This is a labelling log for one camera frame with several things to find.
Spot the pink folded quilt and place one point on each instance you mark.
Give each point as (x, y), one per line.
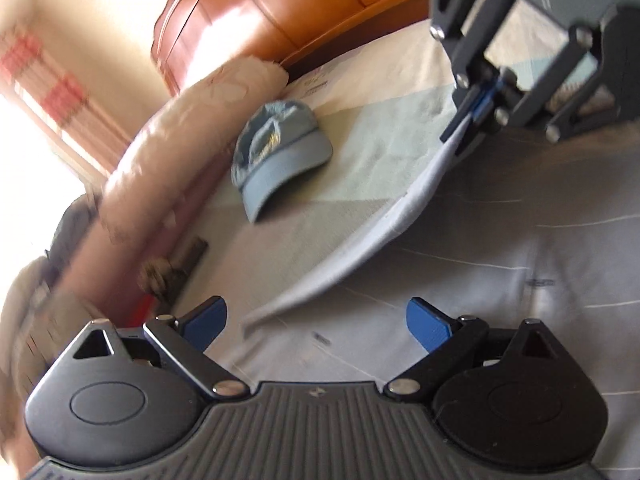
(173, 148)

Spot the grey cat face cushion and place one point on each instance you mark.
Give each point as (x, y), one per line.
(37, 323)

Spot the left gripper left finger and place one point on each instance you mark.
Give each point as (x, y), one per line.
(182, 342)

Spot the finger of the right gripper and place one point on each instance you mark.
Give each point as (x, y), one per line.
(467, 114)
(505, 80)

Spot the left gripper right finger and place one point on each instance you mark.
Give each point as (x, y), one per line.
(449, 343)

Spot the light blue baseball cap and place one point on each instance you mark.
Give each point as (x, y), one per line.
(281, 141)

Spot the pastel patchwork bed sheet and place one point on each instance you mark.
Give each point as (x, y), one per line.
(383, 107)

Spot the light grey pajama shorts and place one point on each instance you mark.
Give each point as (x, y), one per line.
(519, 229)

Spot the wooden bed headboard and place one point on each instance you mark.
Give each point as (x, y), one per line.
(191, 37)

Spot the red checked curtain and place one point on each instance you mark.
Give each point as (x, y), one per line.
(61, 101)

